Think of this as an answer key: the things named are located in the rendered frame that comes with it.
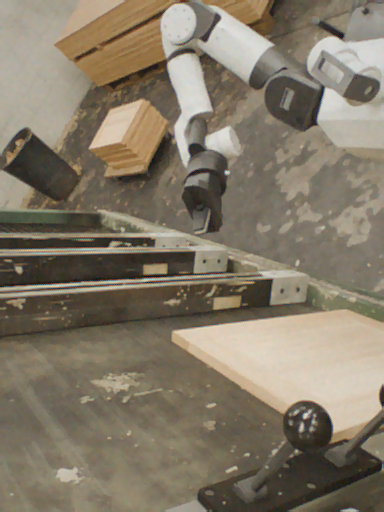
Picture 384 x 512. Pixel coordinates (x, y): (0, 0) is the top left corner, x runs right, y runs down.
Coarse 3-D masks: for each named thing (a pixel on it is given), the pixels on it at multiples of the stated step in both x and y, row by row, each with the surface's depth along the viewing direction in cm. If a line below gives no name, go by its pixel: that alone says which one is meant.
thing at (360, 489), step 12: (372, 444) 57; (360, 480) 50; (372, 480) 51; (336, 492) 48; (348, 492) 49; (360, 492) 51; (372, 492) 52; (192, 504) 44; (312, 504) 46; (324, 504) 47; (336, 504) 49; (348, 504) 50; (360, 504) 51; (372, 504) 53
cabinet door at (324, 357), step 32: (256, 320) 104; (288, 320) 107; (320, 320) 109; (352, 320) 112; (192, 352) 88; (224, 352) 85; (256, 352) 87; (288, 352) 89; (320, 352) 91; (352, 352) 93; (256, 384) 74; (288, 384) 75; (320, 384) 77; (352, 384) 79; (352, 416) 68
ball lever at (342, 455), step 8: (376, 416) 48; (368, 424) 48; (376, 424) 48; (360, 432) 49; (368, 432) 48; (352, 440) 50; (360, 440) 49; (336, 448) 52; (344, 448) 51; (352, 448) 50; (328, 456) 51; (336, 456) 51; (344, 456) 51; (352, 456) 51; (336, 464) 51; (344, 464) 51
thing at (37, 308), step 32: (0, 288) 91; (32, 288) 93; (64, 288) 96; (96, 288) 97; (128, 288) 100; (160, 288) 104; (192, 288) 109; (224, 288) 114; (256, 288) 119; (288, 288) 125; (0, 320) 87; (32, 320) 90; (64, 320) 93; (96, 320) 97; (128, 320) 101
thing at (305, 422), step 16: (304, 400) 39; (288, 416) 38; (304, 416) 38; (320, 416) 38; (288, 432) 38; (304, 432) 37; (320, 432) 37; (288, 448) 40; (304, 448) 38; (320, 448) 38; (272, 464) 42; (256, 480) 43; (240, 496) 44; (256, 496) 44
